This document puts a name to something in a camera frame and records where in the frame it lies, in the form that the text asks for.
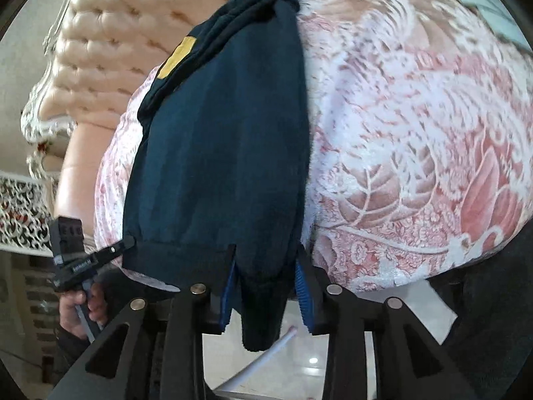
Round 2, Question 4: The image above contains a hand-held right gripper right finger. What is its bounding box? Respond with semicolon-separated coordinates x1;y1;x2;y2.
295;244;479;400

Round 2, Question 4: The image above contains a pink floral blanket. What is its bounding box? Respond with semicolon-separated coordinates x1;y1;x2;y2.
94;0;533;296

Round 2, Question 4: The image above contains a white carved lattice screen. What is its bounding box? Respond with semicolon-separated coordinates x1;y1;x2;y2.
0;171;57;255

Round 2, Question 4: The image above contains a dark blue sweatshirt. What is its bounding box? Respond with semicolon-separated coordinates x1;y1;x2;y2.
122;0;313;353

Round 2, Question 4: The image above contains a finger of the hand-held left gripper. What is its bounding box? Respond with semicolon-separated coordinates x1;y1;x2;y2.
85;237;137;265

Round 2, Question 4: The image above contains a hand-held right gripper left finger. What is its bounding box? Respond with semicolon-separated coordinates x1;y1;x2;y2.
50;245;238;400

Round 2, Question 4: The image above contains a tufted beige leather sofa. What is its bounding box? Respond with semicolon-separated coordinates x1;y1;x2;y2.
21;0;300;255

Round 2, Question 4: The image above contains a person's left hand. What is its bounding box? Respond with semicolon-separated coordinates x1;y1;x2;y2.
58;285;110;338

